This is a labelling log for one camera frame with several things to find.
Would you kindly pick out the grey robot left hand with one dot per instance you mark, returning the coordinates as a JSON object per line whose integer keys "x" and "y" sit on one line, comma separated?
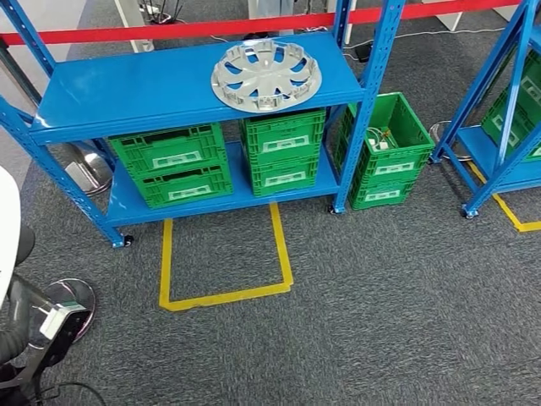
{"x": 26, "y": 244}

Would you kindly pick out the white curved plastic panel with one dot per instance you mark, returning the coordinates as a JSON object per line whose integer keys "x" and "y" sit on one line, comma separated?
{"x": 8, "y": 235}

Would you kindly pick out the blue metal shelf rack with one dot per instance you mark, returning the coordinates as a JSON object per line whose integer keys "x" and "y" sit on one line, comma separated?
{"x": 148, "y": 89}
{"x": 507, "y": 179}

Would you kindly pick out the green plastic crate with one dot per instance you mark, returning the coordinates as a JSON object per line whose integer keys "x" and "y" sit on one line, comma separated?
{"x": 494, "y": 123}
{"x": 380, "y": 196}
{"x": 533, "y": 73}
{"x": 185, "y": 188}
{"x": 283, "y": 182}
{"x": 393, "y": 162}
{"x": 169, "y": 145}
{"x": 283, "y": 131}

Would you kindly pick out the red barrier belt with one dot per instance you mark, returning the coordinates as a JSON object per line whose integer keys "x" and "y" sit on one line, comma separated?
{"x": 211, "y": 27}

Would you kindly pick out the yellow floor tape square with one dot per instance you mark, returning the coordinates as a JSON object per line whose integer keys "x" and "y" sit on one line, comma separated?
{"x": 507, "y": 210}
{"x": 281, "y": 252}

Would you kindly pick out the grey plastic wheel cover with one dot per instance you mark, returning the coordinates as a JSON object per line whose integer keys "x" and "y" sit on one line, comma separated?
{"x": 266, "y": 78}

